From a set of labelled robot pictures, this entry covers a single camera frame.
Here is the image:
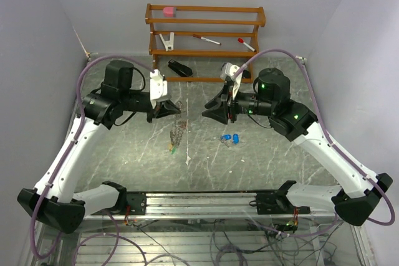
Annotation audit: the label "red white marker pen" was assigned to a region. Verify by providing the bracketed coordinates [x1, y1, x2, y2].
[193, 34, 221, 46]

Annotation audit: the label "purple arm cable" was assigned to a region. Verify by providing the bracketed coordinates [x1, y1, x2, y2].
[30, 54, 155, 266]
[233, 48, 396, 237]

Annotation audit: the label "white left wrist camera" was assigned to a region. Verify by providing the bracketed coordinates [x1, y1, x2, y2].
[150, 69, 170, 106]

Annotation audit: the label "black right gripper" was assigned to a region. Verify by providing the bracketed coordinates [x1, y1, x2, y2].
[202, 82, 276, 124]

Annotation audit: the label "pink eraser block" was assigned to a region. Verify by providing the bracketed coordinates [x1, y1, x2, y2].
[163, 6, 176, 17]

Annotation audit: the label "brown wooden shelf rack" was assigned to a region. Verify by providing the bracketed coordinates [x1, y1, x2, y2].
[145, 4, 266, 68]

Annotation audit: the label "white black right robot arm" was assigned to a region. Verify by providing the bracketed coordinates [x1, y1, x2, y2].
[202, 63, 393, 226]

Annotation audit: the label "silver keyring chain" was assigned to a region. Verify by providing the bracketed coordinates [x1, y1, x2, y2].
[168, 100, 189, 150]

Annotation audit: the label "black stapler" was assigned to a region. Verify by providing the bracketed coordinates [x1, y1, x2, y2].
[168, 60, 193, 77]

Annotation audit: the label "white plastic clip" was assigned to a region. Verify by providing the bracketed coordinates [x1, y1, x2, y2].
[159, 32, 175, 52]

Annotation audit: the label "blue stapler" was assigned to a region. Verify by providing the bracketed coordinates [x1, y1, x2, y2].
[242, 70, 252, 79]

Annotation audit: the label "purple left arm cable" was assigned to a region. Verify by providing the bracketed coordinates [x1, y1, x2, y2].
[30, 54, 155, 266]

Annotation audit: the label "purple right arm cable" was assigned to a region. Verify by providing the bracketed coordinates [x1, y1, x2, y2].
[233, 48, 396, 237]

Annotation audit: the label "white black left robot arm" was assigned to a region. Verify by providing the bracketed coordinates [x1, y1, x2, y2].
[17, 60, 181, 234]

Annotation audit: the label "red capped white marker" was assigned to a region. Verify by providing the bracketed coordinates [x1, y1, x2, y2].
[238, 38, 256, 52]

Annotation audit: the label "loose cables under table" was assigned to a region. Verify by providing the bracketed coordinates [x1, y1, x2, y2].
[124, 217, 353, 266]

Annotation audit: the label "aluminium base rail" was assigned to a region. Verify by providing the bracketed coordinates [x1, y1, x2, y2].
[72, 191, 318, 219]

